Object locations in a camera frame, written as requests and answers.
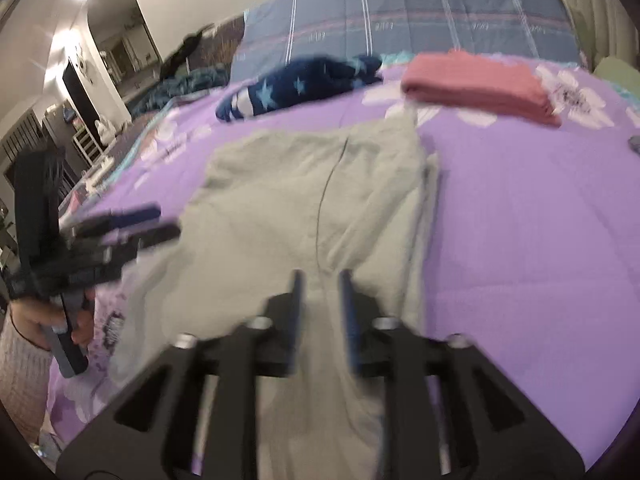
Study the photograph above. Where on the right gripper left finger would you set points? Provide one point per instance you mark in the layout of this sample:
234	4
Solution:
148	430

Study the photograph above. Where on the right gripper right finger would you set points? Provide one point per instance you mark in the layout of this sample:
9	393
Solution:
449	412

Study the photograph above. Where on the grey-beige cloth garment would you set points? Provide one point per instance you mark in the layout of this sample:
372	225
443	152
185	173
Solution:
359	198

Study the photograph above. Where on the left hand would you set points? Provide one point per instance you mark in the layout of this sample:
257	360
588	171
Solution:
30	316

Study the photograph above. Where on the black dresser shelf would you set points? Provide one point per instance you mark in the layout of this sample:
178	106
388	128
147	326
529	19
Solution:
71	122

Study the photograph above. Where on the cream knit left sleeve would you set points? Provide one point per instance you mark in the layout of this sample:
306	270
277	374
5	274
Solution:
24	380

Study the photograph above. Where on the purple floral bed sheet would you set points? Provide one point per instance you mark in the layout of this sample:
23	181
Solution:
533	252

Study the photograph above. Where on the teal fuzzy blanket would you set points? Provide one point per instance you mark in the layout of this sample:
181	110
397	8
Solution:
158	96

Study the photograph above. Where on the black garment at headboard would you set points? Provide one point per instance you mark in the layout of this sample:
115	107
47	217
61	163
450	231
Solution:
177	58

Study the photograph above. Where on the navy star fuzzy garment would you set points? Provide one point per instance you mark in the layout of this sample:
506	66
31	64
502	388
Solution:
310	79

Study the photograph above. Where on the pink folded garment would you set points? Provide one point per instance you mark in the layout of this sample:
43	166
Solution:
460	79

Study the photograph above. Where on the blue plaid pillow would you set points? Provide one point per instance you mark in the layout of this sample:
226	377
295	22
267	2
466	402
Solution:
280	30

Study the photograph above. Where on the green pillow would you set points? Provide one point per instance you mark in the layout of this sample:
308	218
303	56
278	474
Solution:
619	72

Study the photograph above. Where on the grey curtain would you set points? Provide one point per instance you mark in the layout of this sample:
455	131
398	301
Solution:
607	29

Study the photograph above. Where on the phone camera on gripper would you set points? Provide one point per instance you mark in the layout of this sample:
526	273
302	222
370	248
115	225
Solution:
37	181

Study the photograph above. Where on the arched wall mirror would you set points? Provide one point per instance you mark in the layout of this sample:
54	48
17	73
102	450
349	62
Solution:
125	45

